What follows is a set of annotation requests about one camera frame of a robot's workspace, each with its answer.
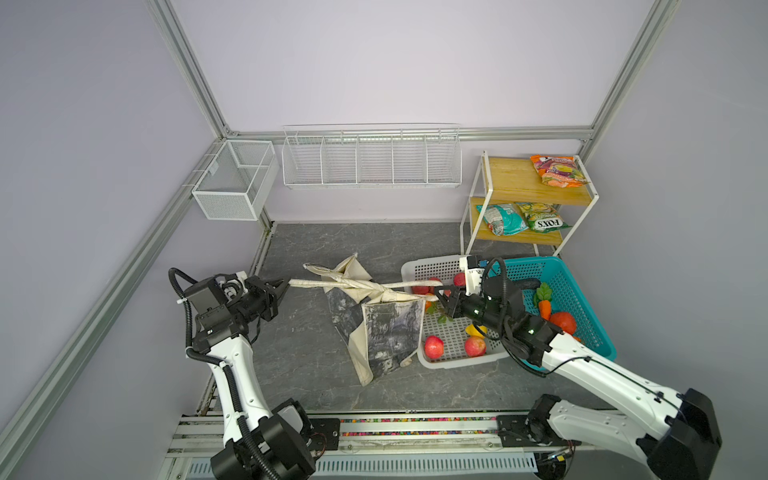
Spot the cream canvas grocery bag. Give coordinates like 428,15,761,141
289,254,443,386

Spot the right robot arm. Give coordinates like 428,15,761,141
433,256,722,479

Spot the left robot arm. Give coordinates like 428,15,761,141
168,267,316,479

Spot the teal snack bag lower shelf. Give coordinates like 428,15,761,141
482,204,528,237

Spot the green Foxs snack bag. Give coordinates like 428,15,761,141
516,202,569,233

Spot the orange snack bag top shelf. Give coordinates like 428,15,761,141
531,155,589,188

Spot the yellow lemon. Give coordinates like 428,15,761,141
465,325,488,338

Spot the red apple back cluster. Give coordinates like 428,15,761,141
453,273,467,288

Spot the red apple front right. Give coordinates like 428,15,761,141
464,336,487,358

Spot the white plastic fruit basket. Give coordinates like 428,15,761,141
401,255,507,369

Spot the red apple front left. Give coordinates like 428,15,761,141
423,335,445,360

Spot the teal plastic vegetable basket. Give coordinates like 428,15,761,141
505,257,617,361

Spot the red tomato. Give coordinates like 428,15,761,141
549,311,578,335

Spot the small white mesh basket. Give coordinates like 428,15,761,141
192,140,279,221

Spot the wooden two-tier shelf rack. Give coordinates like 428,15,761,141
459,152,599,256

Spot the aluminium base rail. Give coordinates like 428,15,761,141
167,407,673,480

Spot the long white wire basket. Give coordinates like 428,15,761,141
282,123,463,189

